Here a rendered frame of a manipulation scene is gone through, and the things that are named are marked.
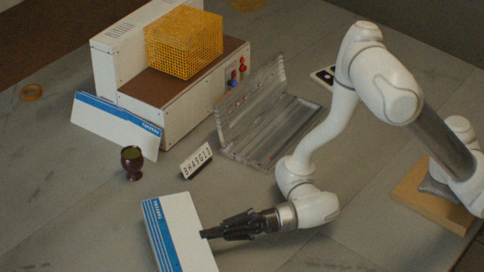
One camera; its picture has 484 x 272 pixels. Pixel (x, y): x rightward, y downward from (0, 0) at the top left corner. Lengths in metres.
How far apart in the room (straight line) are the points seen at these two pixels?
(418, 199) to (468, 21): 2.33
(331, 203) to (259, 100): 0.63
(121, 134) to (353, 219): 0.91
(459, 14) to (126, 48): 2.61
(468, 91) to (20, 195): 1.94
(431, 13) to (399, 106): 2.97
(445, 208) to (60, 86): 1.69
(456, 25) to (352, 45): 2.79
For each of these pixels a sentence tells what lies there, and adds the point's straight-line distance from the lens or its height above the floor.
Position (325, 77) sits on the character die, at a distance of 2.77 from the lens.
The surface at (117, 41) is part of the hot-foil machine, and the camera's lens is 2.35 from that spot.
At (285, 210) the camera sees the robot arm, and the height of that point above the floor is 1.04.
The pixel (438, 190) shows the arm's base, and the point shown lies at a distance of 2.25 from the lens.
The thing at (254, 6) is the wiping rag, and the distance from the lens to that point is 3.35.
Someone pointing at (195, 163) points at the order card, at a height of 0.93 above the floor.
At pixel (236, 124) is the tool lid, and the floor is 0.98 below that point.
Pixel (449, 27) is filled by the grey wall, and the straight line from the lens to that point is 4.47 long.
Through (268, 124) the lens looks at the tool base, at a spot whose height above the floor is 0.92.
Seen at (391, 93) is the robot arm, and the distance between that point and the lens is 1.55.
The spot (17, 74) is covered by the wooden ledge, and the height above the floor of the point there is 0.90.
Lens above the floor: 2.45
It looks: 39 degrees down
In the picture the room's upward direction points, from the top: straight up
